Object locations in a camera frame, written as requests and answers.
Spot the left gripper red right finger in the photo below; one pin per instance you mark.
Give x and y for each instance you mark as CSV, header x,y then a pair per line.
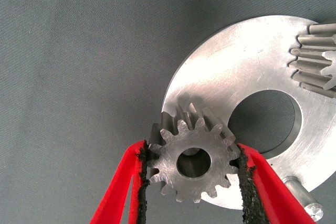
x,y
275,195

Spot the dark grey table cloth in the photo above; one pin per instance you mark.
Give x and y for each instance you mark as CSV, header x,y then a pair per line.
x,y
78,64

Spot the round metal carrier plate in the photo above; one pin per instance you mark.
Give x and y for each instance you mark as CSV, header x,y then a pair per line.
x,y
236,64

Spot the small steel planetary gear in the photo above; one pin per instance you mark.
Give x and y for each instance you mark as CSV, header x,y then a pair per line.
x,y
312,56
170,158

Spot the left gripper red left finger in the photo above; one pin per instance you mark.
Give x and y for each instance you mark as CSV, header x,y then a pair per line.
x,y
118,182

